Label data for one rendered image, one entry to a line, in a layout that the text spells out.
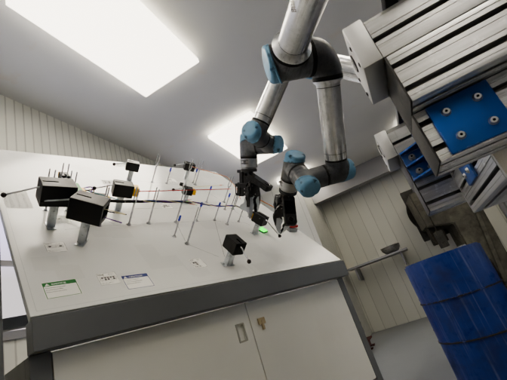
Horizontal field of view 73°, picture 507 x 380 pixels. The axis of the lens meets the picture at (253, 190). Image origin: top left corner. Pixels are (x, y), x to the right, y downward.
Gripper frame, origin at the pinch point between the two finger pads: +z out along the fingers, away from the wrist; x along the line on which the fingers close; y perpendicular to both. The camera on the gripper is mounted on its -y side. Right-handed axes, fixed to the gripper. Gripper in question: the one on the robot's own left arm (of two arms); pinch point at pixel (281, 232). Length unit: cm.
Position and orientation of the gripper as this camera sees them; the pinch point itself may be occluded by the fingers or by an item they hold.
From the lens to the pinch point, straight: 140.8
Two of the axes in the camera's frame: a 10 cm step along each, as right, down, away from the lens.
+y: -1.1, -5.5, 8.3
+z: -1.2, 8.3, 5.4
